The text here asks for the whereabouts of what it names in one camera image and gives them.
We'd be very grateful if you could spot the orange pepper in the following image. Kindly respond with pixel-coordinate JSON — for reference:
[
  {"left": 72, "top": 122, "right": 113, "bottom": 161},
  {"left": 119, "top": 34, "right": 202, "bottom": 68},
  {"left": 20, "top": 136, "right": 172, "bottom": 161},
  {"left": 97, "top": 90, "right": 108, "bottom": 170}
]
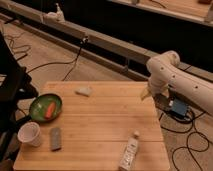
[{"left": 45, "top": 102, "right": 56, "bottom": 119}]

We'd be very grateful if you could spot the green frying pan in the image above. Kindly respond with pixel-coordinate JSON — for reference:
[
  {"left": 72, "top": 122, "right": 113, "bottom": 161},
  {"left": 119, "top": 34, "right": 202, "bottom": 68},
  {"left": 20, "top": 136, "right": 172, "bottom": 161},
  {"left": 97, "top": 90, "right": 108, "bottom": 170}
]
[{"left": 21, "top": 93, "right": 62, "bottom": 123}]

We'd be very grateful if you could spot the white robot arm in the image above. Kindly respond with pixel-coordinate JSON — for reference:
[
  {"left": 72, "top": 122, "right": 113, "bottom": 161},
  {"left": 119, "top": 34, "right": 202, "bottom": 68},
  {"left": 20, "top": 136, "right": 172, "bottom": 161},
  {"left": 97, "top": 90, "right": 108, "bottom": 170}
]
[{"left": 140, "top": 51, "right": 213, "bottom": 115}]

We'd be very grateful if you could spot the white plastic bottle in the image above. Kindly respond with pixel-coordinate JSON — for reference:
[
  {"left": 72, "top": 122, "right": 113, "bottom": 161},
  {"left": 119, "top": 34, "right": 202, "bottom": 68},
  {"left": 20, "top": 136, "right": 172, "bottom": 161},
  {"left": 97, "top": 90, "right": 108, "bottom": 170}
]
[{"left": 118, "top": 131, "right": 140, "bottom": 171}]

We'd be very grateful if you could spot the white sponge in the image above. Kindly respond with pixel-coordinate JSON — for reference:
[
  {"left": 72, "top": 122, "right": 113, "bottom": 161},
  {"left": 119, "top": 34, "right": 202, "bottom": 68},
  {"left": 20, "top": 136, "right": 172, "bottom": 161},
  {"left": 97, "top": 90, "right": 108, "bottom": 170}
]
[{"left": 75, "top": 87, "right": 92, "bottom": 97}]

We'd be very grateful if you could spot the black floor cable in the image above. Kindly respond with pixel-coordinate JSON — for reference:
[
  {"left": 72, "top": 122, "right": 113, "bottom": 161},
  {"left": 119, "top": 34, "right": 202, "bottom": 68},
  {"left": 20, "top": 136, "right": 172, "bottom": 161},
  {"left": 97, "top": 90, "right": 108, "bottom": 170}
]
[{"left": 156, "top": 99, "right": 213, "bottom": 171}]

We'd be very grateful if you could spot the black chair frame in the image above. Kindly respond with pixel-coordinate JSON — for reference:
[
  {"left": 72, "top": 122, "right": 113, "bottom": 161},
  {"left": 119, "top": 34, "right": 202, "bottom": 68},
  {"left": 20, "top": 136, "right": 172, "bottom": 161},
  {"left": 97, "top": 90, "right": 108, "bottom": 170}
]
[{"left": 0, "top": 32, "right": 38, "bottom": 161}]

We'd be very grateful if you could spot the blue power box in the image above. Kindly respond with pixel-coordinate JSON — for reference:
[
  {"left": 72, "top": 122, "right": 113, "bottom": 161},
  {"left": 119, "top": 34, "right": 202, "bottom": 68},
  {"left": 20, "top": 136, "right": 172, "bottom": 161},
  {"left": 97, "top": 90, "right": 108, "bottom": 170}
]
[{"left": 169, "top": 99, "right": 188, "bottom": 118}]

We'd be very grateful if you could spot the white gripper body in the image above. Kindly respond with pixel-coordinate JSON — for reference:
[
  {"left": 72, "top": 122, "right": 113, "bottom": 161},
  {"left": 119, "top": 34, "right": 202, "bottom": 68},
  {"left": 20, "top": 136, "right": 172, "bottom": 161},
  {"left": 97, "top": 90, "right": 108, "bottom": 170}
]
[{"left": 148, "top": 77, "right": 168, "bottom": 96}]

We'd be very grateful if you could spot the wooden cutting board table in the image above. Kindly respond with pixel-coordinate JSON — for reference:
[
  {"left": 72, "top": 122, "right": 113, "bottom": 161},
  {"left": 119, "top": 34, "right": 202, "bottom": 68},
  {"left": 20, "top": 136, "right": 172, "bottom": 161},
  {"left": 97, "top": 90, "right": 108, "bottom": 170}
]
[{"left": 14, "top": 81, "right": 170, "bottom": 171}]

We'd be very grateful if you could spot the white paper cup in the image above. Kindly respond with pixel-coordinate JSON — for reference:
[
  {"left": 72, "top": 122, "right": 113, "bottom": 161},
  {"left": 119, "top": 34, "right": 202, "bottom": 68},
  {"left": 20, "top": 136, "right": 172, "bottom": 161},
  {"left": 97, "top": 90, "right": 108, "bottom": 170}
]
[{"left": 18, "top": 122, "right": 42, "bottom": 147}]

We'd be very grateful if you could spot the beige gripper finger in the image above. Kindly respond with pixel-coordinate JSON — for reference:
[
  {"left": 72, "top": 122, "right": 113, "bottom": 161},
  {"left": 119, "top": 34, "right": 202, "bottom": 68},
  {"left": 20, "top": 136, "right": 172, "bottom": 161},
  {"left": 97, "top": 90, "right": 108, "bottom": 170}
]
[{"left": 140, "top": 87, "right": 151, "bottom": 100}]

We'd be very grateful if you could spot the white object on rail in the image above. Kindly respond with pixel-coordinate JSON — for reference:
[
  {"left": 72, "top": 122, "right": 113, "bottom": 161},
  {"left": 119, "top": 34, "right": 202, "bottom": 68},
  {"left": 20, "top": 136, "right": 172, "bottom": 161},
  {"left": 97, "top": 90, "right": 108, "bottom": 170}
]
[{"left": 45, "top": 3, "right": 65, "bottom": 22}]

